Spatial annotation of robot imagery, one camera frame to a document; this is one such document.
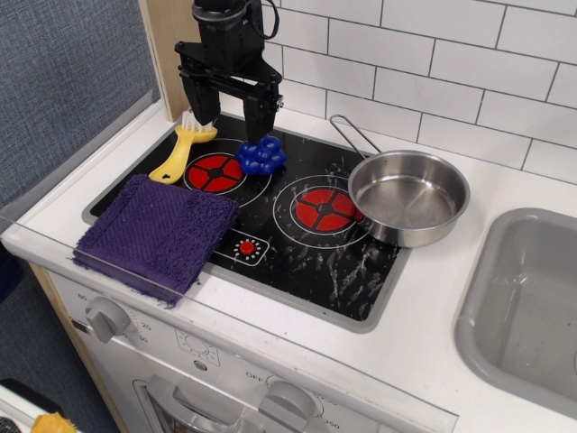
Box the wooden side post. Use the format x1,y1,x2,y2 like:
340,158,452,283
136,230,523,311
138,0,200,122

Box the yellow cloth item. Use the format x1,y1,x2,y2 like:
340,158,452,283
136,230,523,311
31,412,78,433

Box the stainless steel pan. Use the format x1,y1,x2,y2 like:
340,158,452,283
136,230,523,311
329,114,472,249

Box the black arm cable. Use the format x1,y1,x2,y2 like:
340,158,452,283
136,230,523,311
250,0,281,41

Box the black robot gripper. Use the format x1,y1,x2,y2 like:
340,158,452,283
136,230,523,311
175,6,282,143

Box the blue toy grape bunch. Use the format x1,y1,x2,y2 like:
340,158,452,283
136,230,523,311
235,134,287,176

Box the grey oven knob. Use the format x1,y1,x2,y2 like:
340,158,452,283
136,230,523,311
258,381,316,432

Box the grey timer knob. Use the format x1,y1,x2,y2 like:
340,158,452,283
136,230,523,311
86,297,131,343

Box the grey oven door handle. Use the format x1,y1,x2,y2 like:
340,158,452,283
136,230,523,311
146,376,245,432

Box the yellow dish brush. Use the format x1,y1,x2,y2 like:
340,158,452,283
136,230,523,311
149,110,217,185

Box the grey sink basin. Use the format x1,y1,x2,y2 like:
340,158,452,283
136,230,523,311
455,208,576,418

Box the purple-blue folded cloth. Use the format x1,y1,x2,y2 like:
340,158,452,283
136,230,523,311
74,174,239,306

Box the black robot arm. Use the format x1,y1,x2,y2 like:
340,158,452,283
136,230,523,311
175,0,282,144

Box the black toy stovetop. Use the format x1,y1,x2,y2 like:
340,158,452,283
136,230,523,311
81,106,444,335

